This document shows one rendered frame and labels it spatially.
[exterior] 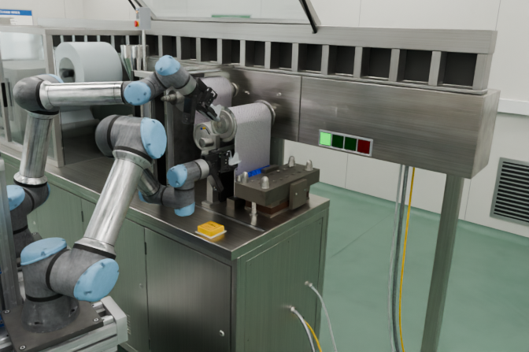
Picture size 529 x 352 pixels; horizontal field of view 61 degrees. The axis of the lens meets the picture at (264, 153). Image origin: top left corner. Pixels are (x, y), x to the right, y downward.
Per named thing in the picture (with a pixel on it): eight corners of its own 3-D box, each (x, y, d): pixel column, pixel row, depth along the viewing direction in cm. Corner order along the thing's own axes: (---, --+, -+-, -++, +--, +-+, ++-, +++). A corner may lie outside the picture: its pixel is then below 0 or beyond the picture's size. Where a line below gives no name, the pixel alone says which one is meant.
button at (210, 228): (197, 231, 167) (197, 226, 167) (210, 226, 173) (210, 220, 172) (210, 237, 163) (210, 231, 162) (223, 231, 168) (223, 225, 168)
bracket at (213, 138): (201, 204, 193) (200, 135, 185) (211, 200, 198) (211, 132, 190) (209, 207, 190) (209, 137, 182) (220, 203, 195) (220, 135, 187)
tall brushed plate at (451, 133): (39, 87, 342) (35, 47, 334) (74, 85, 363) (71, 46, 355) (469, 181, 159) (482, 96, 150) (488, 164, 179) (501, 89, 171)
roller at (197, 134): (193, 147, 200) (193, 121, 196) (231, 138, 219) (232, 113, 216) (212, 153, 192) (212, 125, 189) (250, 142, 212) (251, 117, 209)
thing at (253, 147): (234, 177, 189) (234, 134, 184) (268, 165, 206) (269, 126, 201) (234, 177, 188) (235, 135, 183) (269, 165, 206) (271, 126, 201)
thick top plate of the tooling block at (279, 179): (234, 196, 184) (234, 182, 183) (290, 173, 215) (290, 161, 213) (264, 206, 175) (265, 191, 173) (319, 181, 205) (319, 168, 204)
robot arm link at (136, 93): (-6, 81, 145) (145, 75, 143) (13, 77, 155) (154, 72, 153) (1, 116, 148) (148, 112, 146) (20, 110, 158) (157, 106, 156)
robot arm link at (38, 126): (-1, 213, 169) (18, 72, 155) (21, 198, 184) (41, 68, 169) (30, 221, 170) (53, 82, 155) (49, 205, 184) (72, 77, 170)
